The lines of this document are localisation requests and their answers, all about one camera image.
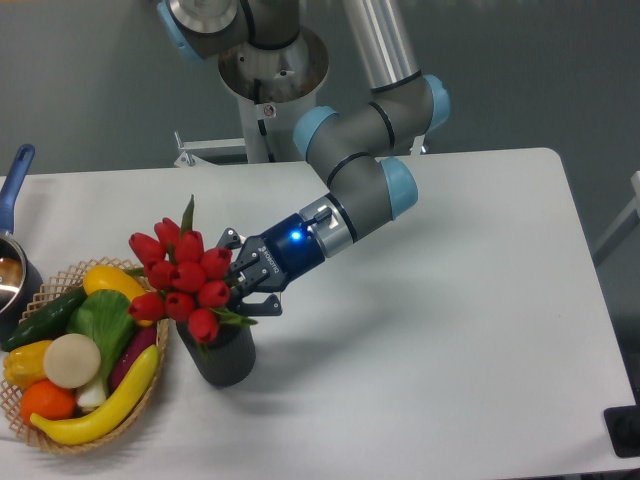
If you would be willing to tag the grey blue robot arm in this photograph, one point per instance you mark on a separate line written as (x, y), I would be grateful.
(352, 154)

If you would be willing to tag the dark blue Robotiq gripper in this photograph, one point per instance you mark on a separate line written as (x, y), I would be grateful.
(270, 261)

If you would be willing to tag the green bok choy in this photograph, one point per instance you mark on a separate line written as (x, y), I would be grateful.
(104, 318)

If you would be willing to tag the yellow bell pepper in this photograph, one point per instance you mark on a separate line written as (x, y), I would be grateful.
(24, 366)

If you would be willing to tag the green cucumber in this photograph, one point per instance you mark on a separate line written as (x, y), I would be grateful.
(47, 322)

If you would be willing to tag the dark grey ribbed vase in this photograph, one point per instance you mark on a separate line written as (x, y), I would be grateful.
(225, 361)

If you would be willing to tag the yellow banana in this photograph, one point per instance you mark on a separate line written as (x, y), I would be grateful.
(111, 413)

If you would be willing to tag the orange fruit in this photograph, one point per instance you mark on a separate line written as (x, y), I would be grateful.
(48, 400)

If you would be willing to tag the black device at edge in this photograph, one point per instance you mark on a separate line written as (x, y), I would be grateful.
(623, 428)

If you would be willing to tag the blue handled saucepan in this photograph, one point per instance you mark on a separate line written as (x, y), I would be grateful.
(20, 279)

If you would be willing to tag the red tulip bouquet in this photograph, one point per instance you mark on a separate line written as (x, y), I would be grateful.
(191, 284)

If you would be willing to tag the purple sweet potato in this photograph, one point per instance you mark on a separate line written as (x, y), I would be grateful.
(144, 338)

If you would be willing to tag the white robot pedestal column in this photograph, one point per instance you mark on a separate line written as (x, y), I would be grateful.
(273, 89)

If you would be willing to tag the yellow squash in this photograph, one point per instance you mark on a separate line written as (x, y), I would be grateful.
(107, 277)

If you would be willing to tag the white table leg frame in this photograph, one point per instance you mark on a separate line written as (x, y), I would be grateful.
(620, 228)

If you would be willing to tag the white metal base frame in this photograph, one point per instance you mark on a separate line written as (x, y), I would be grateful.
(230, 151)

